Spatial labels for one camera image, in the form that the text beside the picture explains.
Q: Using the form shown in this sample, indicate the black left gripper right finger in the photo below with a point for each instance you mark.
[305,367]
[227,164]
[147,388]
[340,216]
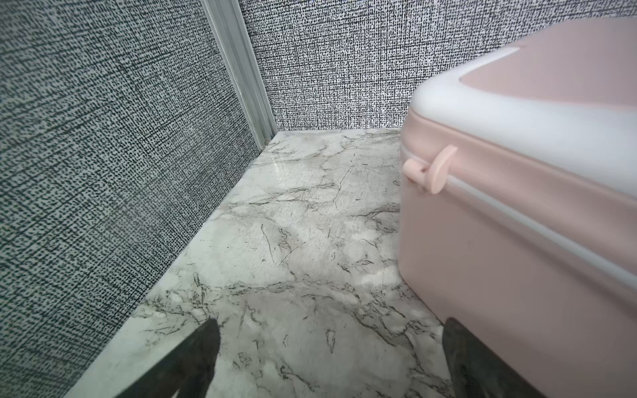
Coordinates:
[476,371]

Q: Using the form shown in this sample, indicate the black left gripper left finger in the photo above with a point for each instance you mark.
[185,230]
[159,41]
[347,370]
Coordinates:
[187,371]

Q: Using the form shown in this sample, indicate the pink first aid box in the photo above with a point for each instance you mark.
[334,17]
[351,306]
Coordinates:
[518,204]

